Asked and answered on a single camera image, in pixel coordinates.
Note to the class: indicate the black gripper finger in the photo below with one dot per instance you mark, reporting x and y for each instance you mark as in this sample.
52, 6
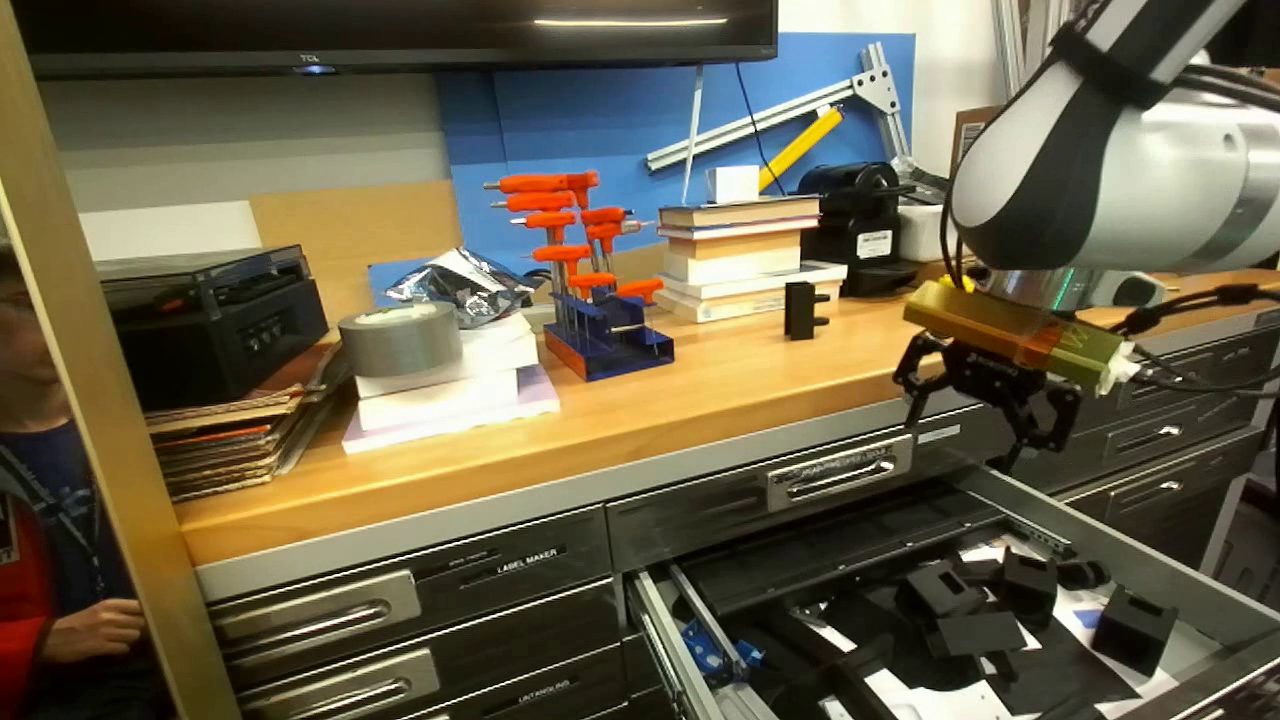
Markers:
918, 373
1048, 425

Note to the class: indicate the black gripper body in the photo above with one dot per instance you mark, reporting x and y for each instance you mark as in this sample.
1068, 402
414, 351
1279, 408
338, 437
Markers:
994, 387

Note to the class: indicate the black tall slotted block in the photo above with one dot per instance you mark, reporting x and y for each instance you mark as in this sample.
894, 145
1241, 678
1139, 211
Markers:
801, 308

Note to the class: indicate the black printed mount block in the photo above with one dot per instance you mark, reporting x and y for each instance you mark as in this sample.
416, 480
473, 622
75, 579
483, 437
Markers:
1029, 581

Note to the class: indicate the grey metal tool drawer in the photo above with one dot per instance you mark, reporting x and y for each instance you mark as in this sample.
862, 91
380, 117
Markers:
1201, 594

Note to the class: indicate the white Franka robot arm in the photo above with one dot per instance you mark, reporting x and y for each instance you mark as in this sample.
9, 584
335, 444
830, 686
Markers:
1173, 174

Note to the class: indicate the bystander hand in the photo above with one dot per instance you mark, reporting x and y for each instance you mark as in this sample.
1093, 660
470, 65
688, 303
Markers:
94, 630

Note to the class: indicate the black hollow printed block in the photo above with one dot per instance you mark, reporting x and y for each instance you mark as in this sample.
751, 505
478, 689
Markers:
1083, 572
1129, 626

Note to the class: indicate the black device with white label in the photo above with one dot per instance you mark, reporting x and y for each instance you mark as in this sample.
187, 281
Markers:
862, 224

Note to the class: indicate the thick tan book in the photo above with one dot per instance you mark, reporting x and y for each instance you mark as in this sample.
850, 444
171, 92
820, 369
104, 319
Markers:
733, 263

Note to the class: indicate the thin dark-covered book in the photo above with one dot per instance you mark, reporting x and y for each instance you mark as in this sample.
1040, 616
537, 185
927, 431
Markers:
743, 233
743, 211

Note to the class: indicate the cardboard shipping box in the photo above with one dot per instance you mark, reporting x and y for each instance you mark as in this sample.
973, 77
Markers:
971, 142

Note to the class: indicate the small white box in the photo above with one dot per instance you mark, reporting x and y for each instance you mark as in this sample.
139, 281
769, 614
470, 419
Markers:
736, 183

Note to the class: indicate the blue hex key stand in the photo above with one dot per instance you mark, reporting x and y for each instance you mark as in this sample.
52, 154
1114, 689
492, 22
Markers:
607, 345

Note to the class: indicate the thin white rod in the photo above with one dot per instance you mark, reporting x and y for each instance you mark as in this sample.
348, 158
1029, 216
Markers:
692, 132

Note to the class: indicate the small blue part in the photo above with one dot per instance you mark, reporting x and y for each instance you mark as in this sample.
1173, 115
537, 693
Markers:
704, 645

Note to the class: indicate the white paper stack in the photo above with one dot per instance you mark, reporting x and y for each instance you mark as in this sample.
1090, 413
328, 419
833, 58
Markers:
452, 402

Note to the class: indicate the silver plastic bag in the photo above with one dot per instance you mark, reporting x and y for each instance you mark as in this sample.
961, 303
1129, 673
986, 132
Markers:
452, 286

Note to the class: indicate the brown cardboard sheet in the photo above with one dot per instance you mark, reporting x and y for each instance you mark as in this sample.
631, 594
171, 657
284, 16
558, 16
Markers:
363, 242

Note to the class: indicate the black monitor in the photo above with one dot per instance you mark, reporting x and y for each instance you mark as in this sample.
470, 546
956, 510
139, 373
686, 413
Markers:
400, 32

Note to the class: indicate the stack of dark boards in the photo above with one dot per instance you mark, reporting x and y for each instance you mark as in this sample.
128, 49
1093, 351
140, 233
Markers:
240, 435

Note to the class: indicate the black equipment case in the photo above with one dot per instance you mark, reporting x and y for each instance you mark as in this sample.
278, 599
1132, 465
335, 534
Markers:
215, 321

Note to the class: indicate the white flat board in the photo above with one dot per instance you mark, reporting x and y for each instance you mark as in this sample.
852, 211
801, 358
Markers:
167, 233

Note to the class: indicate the person in red jacket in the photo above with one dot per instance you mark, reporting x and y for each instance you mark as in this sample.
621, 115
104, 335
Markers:
34, 534

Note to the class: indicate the blue wall board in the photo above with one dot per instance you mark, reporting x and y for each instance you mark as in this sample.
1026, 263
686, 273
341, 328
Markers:
603, 122

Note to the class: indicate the grey duct tape roll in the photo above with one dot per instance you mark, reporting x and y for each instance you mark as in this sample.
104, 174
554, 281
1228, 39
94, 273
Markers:
400, 345

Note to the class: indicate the wooden post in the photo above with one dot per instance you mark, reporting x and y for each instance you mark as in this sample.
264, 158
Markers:
94, 402

